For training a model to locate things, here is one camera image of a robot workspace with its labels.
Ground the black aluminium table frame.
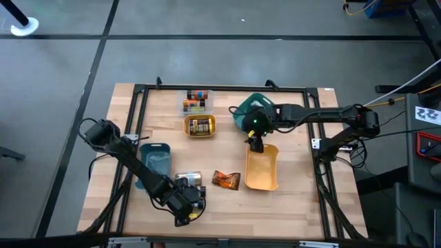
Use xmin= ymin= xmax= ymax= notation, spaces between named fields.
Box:
xmin=77 ymin=76 xmax=368 ymax=242

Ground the grey floor foot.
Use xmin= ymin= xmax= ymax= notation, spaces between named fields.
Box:
xmin=0 ymin=146 xmax=27 ymax=161

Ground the long yellow floor cable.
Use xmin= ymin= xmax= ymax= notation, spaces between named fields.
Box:
xmin=339 ymin=83 xmax=441 ymax=110

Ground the dark teal plastic bin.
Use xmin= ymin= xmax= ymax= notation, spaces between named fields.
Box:
xmin=134 ymin=143 xmax=172 ymax=190

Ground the clear plastic bin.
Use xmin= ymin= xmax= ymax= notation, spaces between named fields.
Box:
xmin=176 ymin=89 xmax=214 ymax=117

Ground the orange spice jar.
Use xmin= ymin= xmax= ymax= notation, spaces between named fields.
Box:
xmin=182 ymin=99 xmax=207 ymax=108

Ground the black stand pole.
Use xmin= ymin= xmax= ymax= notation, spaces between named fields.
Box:
xmin=0 ymin=0 xmax=30 ymax=27

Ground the red-framed device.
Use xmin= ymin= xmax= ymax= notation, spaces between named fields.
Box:
xmin=416 ymin=130 xmax=441 ymax=163

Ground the black desk leg frame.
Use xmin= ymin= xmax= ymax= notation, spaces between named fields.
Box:
xmin=375 ymin=0 xmax=441 ymax=94

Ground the yellow cable with loop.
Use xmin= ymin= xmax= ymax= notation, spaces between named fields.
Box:
xmin=342 ymin=0 xmax=378 ymax=17

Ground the large yellow plastic bin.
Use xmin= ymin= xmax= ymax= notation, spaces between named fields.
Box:
xmin=244 ymin=143 xmax=280 ymax=192

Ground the dark grey cabinet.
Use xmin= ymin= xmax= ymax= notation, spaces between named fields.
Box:
xmin=394 ymin=182 xmax=441 ymax=248

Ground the green plastic bin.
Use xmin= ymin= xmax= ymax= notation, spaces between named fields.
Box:
xmin=232 ymin=92 xmax=276 ymax=135

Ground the silver bracket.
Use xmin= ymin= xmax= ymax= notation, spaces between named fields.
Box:
xmin=299 ymin=240 xmax=340 ymax=248
xmin=108 ymin=236 xmax=147 ymax=248

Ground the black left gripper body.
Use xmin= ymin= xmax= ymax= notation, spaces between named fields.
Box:
xmin=171 ymin=180 xmax=207 ymax=214

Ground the small yellow plastic bin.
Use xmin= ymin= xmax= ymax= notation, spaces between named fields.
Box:
xmin=183 ymin=114 xmax=217 ymax=138

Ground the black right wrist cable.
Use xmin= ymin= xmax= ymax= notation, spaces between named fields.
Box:
xmin=228 ymin=105 xmax=249 ymax=118

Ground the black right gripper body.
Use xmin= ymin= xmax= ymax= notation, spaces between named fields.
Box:
xmin=243 ymin=106 xmax=274 ymax=138

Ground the orange-brown foil packet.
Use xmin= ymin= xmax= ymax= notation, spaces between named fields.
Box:
xmin=211 ymin=169 xmax=241 ymax=191

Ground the blue box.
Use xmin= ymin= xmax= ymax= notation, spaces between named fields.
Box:
xmin=363 ymin=0 xmax=414 ymax=19

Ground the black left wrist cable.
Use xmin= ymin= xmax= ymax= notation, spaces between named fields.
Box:
xmin=189 ymin=196 xmax=207 ymax=221

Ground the white round stand base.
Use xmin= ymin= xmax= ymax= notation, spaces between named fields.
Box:
xmin=10 ymin=17 xmax=39 ymax=37

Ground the black tin colourful onion print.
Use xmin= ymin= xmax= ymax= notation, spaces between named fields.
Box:
xmin=188 ymin=125 xmax=212 ymax=136

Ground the brown spice jar black lid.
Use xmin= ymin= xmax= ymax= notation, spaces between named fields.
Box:
xmin=186 ymin=90 xmax=209 ymax=101

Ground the white printed sticker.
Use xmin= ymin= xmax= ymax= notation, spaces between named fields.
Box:
xmin=415 ymin=105 xmax=441 ymax=125

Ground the gold-lidded jar white label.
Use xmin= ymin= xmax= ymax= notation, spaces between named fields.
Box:
xmin=174 ymin=171 xmax=203 ymax=187

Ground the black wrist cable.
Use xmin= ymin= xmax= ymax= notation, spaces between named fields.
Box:
xmin=228 ymin=105 xmax=249 ymax=118
xmin=189 ymin=196 xmax=207 ymax=221

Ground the white cable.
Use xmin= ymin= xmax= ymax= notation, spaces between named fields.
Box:
xmin=357 ymin=58 xmax=441 ymax=111

